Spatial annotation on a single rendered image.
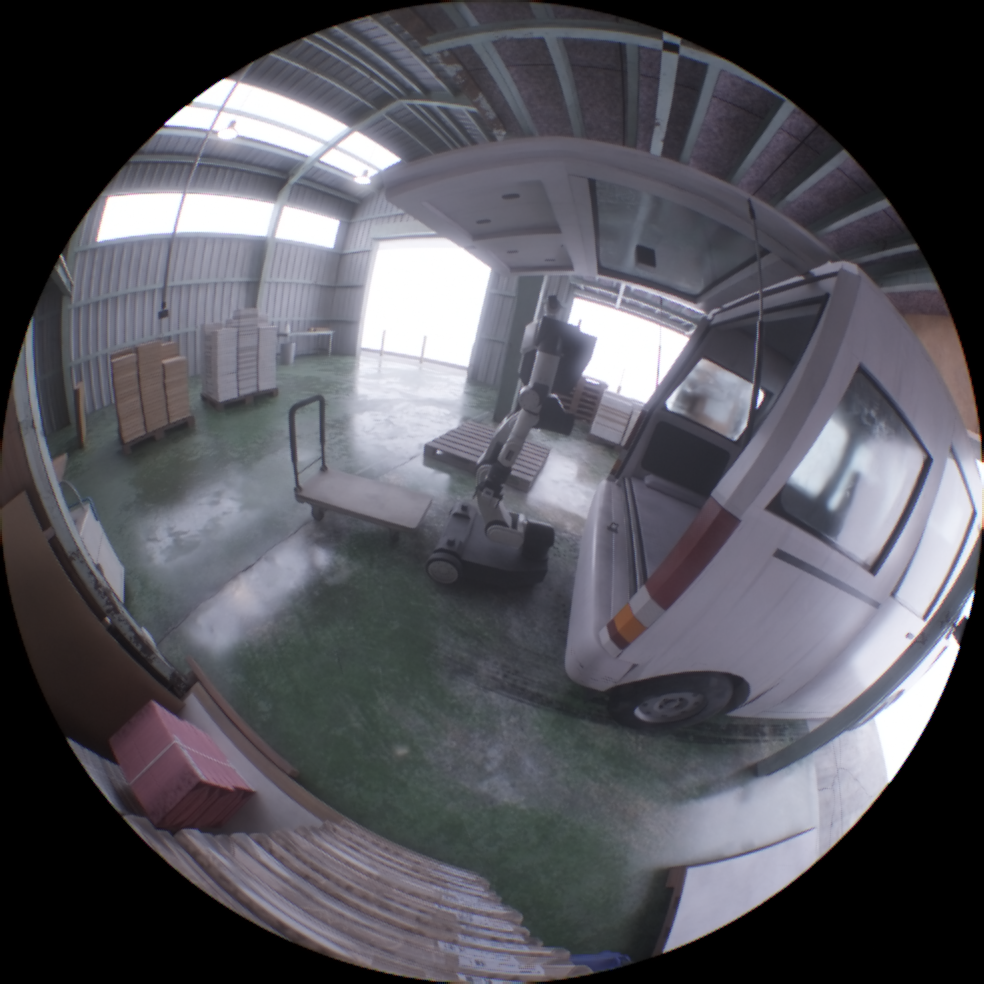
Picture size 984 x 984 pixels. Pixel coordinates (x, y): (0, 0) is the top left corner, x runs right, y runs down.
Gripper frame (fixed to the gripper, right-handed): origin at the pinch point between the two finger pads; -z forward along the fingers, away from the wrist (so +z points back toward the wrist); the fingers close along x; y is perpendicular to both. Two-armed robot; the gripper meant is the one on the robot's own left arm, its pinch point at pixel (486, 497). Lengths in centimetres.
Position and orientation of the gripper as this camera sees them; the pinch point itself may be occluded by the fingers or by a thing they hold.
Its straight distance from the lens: 135.1
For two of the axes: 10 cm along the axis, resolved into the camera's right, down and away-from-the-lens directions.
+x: -9.1, -4.1, -0.9
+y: -1.2, 4.7, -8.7
